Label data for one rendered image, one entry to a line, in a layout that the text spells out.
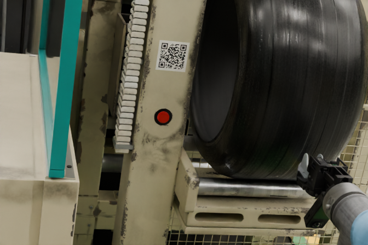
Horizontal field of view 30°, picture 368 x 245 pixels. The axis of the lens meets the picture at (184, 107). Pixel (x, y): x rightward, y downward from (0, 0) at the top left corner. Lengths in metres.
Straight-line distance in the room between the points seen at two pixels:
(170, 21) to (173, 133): 0.29
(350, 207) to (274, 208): 0.43
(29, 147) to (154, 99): 0.79
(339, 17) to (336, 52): 0.09
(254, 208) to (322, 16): 0.52
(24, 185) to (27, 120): 0.20
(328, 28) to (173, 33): 0.37
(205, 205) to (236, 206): 0.08
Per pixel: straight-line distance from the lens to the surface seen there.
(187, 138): 2.00
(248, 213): 1.79
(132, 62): 1.67
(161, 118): 1.72
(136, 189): 1.80
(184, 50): 1.68
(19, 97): 1.13
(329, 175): 1.52
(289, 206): 1.84
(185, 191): 1.71
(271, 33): 1.55
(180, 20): 1.66
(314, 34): 1.58
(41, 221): 0.89
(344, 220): 1.41
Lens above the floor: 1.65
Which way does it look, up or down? 19 degrees down
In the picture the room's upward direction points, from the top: 9 degrees clockwise
